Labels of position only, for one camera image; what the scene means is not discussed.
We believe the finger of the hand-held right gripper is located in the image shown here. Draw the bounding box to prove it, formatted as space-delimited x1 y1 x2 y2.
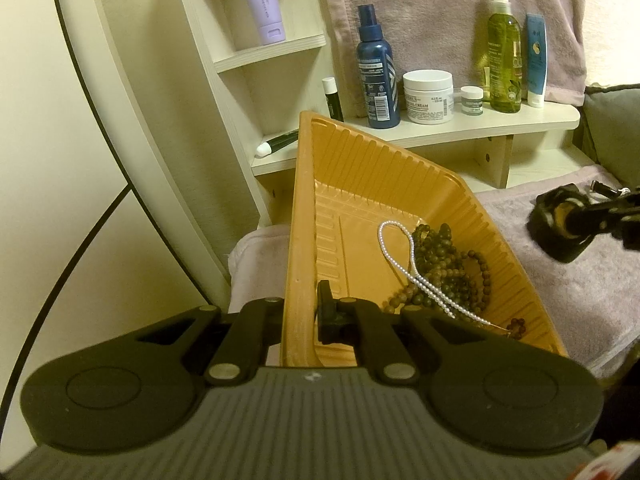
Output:
562 199 640 252

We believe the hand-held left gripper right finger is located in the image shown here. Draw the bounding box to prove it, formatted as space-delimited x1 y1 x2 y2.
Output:
315 280 482 386

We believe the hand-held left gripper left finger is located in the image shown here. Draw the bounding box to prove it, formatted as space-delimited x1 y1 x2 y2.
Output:
136 298 284 387

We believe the small black case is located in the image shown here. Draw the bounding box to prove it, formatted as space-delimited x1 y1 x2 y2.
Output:
529 186 596 264

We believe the white pearl necklace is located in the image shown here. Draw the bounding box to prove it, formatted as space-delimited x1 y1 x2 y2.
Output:
378 220 493 327

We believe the orange ribbed plastic tray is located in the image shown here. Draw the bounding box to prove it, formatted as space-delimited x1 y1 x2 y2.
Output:
276 110 571 368

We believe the brown wooden bead necklace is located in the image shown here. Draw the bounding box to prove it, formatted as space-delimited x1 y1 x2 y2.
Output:
382 224 493 323

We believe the green cushion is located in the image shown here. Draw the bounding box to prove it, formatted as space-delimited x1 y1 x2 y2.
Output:
575 82 640 196

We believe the blue and white tube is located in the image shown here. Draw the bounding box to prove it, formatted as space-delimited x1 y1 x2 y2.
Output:
525 12 548 109

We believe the small white jar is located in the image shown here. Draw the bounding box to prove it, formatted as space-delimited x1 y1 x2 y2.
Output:
460 86 484 115

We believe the black white-tipped cosmetic stick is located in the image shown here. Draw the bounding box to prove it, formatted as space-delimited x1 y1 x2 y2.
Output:
255 129 300 157

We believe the light wooden shelf unit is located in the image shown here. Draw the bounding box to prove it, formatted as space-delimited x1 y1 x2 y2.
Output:
170 0 582 226

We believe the green spray bottle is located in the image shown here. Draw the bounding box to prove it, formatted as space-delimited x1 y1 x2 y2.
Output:
487 0 523 113

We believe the white cream jar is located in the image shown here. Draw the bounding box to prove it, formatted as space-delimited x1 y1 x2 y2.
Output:
402 70 455 124

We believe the black white-capped lip balm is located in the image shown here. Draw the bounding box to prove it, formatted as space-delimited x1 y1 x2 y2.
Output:
322 77 345 122

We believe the red and white packet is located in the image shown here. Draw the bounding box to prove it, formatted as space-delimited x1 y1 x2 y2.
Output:
575 442 640 480

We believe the blue spray bottle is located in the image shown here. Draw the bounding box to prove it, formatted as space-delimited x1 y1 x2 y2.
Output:
356 4 402 129

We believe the hanging pink towel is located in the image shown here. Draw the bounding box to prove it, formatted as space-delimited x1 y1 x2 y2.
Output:
317 0 588 107

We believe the white round panel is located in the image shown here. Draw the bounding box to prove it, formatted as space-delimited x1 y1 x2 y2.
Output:
0 0 231 401

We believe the lavender cosmetic tube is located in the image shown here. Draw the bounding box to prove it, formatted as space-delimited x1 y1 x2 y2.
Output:
232 0 287 46

